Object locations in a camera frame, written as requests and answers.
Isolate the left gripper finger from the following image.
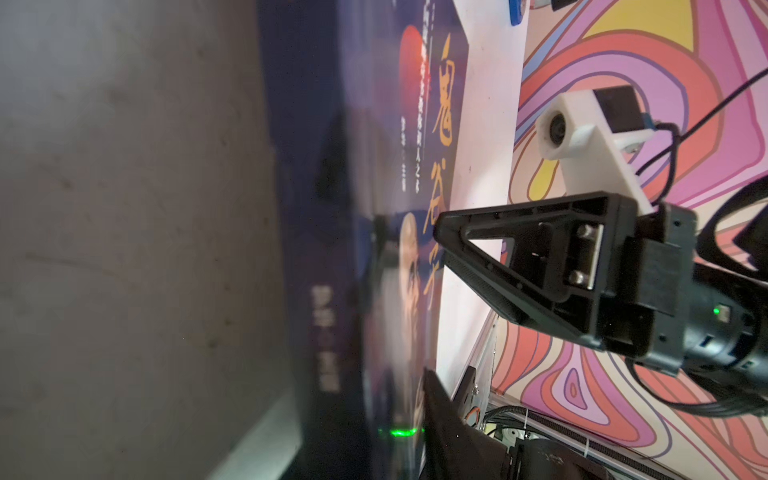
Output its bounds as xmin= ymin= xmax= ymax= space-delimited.
xmin=423 ymin=370 xmax=510 ymax=480

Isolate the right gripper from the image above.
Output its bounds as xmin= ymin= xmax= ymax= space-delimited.
xmin=434 ymin=192 xmax=767 ymax=390

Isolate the dark portrait cover book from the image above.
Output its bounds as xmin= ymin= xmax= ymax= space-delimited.
xmin=258 ymin=1 xmax=469 ymax=479

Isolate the blue stapler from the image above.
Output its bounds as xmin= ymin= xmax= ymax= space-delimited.
xmin=508 ymin=0 xmax=529 ymax=26

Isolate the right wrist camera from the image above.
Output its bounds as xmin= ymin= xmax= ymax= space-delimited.
xmin=535 ymin=85 xmax=655 ymax=215

